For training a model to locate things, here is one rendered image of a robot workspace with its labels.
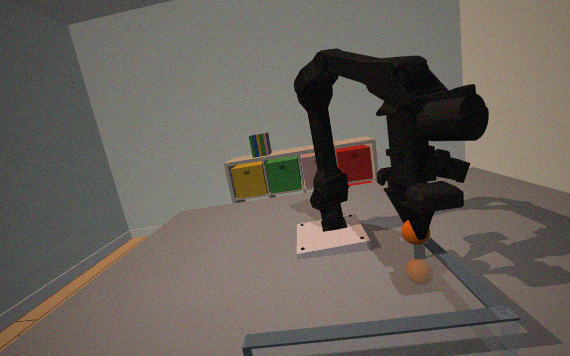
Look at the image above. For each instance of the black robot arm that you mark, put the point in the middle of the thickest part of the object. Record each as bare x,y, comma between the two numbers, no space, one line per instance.
417,106

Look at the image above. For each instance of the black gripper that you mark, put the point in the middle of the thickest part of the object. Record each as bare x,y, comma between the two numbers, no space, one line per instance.
412,196

